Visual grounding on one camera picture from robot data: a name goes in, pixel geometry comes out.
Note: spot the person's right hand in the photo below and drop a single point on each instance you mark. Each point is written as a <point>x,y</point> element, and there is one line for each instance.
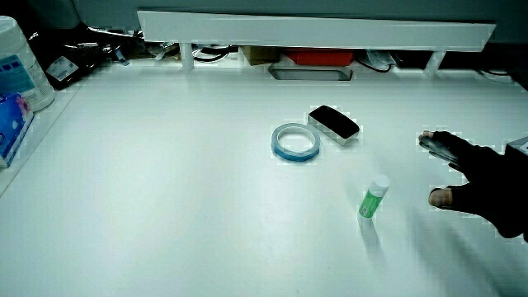
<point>486,185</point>

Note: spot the green glue stick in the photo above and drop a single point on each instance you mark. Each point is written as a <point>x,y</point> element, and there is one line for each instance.
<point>373,197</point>

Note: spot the black whiteboard eraser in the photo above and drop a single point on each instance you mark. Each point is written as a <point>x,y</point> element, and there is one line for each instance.
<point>335,122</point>

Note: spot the orange box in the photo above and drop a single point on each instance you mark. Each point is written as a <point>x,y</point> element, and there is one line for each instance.
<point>321,57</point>

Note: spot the blue tape roll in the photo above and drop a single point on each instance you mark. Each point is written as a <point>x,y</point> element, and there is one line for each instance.
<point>277,145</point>

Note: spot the white desk shelf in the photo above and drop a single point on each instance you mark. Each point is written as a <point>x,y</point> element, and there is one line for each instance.
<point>313,31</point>

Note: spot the brown cardboard box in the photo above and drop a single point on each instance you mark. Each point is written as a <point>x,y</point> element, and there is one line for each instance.
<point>259,54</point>

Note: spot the black plastic bag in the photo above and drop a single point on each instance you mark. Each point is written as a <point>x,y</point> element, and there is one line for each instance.
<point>74,53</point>

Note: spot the blue tissue packet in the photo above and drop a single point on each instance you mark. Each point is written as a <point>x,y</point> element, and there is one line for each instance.
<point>11,123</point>

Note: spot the white wipes canister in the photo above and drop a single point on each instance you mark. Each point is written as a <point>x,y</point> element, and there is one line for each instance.
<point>20,66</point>

